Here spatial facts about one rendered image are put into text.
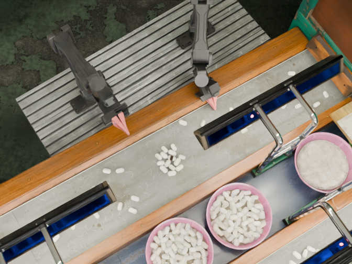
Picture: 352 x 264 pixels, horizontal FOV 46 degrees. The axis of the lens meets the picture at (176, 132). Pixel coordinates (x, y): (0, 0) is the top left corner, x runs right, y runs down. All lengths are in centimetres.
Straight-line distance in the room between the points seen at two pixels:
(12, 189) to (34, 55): 134
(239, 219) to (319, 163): 43
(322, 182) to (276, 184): 19
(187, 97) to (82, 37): 129
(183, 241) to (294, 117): 73
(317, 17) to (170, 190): 100
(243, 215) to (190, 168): 29
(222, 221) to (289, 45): 88
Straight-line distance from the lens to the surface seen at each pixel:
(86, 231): 175
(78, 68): 156
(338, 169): 190
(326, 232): 183
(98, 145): 179
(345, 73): 194
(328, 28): 197
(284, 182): 188
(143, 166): 177
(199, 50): 173
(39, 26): 308
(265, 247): 173
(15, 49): 303
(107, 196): 140
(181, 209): 170
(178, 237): 171
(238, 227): 174
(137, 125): 180
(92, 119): 196
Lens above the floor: 245
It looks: 71 degrees down
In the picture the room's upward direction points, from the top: 2 degrees clockwise
